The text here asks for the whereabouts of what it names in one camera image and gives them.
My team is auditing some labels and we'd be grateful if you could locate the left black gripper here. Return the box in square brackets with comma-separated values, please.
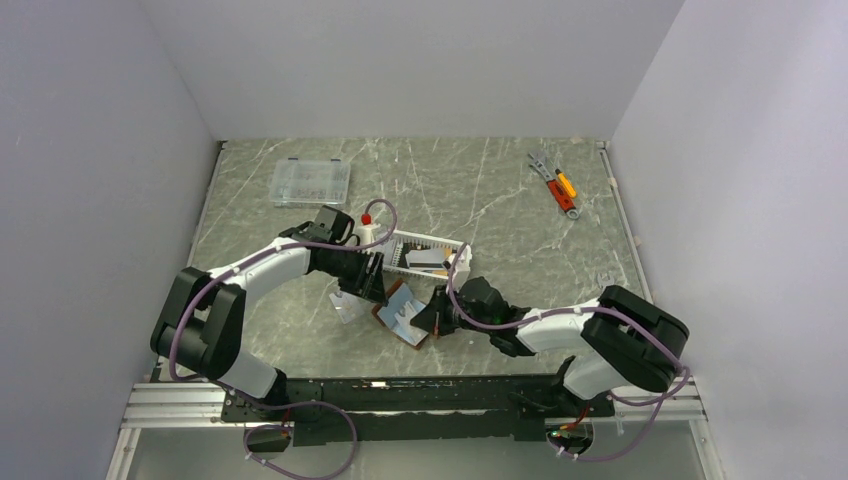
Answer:
[319, 244, 388, 306]

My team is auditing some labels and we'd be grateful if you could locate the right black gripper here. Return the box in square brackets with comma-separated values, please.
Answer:
[411, 284, 494, 336]

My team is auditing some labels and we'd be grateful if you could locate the white plastic basket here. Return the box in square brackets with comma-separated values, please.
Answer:
[374, 230, 473, 285]

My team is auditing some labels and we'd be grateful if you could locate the brown leather card holder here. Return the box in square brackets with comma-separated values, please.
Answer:
[372, 280, 429, 350]

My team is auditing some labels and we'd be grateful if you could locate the clear plastic card sleeve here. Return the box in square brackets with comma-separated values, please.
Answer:
[328, 290, 366, 324]

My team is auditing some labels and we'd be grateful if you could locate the gold credit card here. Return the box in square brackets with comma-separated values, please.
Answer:
[430, 248, 456, 276]

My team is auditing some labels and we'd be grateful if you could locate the silver VIP card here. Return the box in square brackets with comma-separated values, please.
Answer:
[395, 299, 425, 327]

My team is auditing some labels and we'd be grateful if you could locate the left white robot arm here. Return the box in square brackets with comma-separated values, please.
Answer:
[150, 205, 388, 420]

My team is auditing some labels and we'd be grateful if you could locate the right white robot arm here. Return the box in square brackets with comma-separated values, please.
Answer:
[411, 277, 690, 415]

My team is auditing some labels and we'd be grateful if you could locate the clear plastic organizer box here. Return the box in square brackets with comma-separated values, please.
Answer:
[269, 157, 351, 207]

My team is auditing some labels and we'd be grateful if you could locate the silver open-end wrench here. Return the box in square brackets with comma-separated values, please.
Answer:
[596, 272, 615, 289]

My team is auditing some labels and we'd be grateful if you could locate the red adjustable wrench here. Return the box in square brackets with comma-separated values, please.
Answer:
[546, 180, 580, 220]

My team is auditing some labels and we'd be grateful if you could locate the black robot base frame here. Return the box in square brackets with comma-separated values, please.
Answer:
[221, 373, 615, 446]

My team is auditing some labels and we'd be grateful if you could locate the yellow handled screwdriver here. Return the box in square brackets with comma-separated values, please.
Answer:
[555, 169, 577, 199]

